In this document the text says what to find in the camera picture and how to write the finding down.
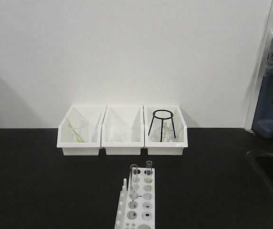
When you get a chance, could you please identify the clear glass test tube right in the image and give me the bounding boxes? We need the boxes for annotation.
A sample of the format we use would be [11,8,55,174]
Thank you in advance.
[146,160,153,178]

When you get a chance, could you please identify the clear glass test tube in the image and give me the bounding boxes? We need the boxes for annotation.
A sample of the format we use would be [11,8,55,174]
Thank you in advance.
[130,164,138,199]
[146,160,153,178]

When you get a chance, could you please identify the clear glass test tube left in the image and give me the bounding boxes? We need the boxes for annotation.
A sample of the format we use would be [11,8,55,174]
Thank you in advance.
[130,164,138,199]

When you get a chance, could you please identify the white test tube rack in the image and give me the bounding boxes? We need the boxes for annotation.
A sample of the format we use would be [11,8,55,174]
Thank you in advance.
[114,167,155,229]

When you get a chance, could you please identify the white middle storage bin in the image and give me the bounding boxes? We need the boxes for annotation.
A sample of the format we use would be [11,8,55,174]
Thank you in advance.
[101,105,145,155]

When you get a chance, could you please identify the white storage bin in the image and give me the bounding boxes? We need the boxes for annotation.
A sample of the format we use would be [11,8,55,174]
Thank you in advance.
[144,105,188,155]
[101,105,145,155]
[57,105,106,156]

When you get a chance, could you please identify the small glass beaker middle bin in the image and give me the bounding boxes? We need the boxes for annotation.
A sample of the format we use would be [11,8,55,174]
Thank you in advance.
[114,128,126,142]

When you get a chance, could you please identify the clear glassware in right bin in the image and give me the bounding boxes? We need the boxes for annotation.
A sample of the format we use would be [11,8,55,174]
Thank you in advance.
[150,121,182,142]

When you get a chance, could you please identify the black metal tripod stand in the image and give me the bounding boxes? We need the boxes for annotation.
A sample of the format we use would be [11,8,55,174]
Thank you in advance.
[147,109,176,137]

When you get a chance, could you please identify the white right storage bin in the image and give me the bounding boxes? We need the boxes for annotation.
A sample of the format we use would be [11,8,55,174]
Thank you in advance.
[144,105,188,155]

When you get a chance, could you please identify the white left storage bin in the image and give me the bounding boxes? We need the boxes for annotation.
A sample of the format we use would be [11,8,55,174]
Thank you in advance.
[57,105,106,156]

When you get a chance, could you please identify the clear glass beaker left bin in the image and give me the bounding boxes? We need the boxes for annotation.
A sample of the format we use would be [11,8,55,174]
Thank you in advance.
[69,118,89,143]

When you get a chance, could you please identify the yellow green stirring rod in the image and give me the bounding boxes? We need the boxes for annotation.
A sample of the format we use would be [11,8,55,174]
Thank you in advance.
[65,117,85,143]

